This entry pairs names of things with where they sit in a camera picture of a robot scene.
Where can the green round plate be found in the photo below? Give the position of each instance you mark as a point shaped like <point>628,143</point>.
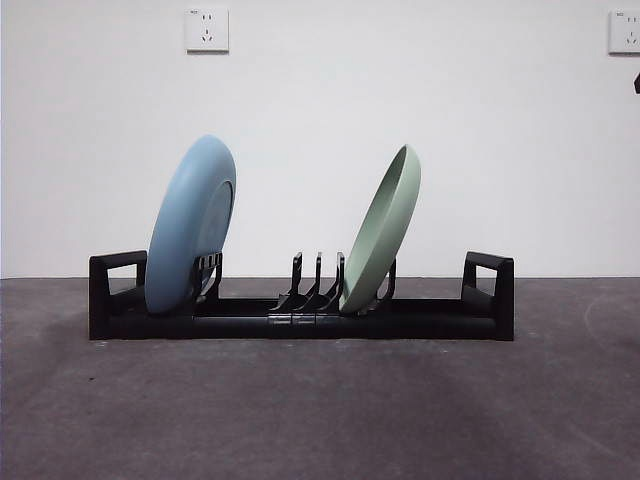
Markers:
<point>385,225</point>

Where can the blue round plate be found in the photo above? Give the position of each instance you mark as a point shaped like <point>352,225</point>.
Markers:
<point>180,225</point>

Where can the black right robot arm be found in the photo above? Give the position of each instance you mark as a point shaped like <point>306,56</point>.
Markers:
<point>637,84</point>

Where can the black plastic plate rack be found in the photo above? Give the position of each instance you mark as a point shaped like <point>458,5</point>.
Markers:
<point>400,327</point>

